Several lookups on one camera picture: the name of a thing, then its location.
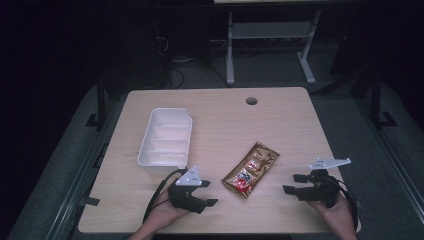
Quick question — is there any person's left hand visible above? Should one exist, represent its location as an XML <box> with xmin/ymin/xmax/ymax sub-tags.
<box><xmin>150</xmin><ymin>190</ymin><xmax>193</xmax><ymax>228</ymax></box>

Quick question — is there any person's right hand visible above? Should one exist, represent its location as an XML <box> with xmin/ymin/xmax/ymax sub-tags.
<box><xmin>307</xmin><ymin>193</ymin><xmax>351</xmax><ymax>228</ymax></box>

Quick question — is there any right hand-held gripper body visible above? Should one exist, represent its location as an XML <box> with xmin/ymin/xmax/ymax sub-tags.
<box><xmin>298</xmin><ymin>157</ymin><xmax>352</xmax><ymax>209</ymax></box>

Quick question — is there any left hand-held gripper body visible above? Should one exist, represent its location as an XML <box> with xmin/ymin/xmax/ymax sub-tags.
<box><xmin>167</xmin><ymin>165</ymin><xmax>207</xmax><ymax>215</ymax></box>

